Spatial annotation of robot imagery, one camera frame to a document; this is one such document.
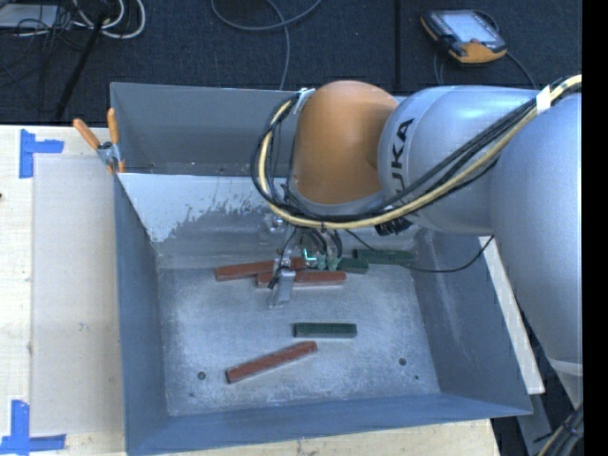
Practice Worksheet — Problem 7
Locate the grey metal bin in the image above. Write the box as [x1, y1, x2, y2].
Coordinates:
[108, 81, 534, 456]

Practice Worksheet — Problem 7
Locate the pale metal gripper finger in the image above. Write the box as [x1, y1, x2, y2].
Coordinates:
[258, 214, 288, 247]
[267, 266, 296, 310]

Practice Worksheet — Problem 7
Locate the red-brown flat block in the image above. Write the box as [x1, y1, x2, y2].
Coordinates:
[214, 257, 308, 283]
[225, 340, 318, 385]
[255, 270, 348, 289]

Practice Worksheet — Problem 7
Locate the dark green flat block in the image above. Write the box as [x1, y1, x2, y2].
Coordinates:
[351, 248, 416, 265]
[293, 322, 358, 339]
[334, 256, 371, 276]

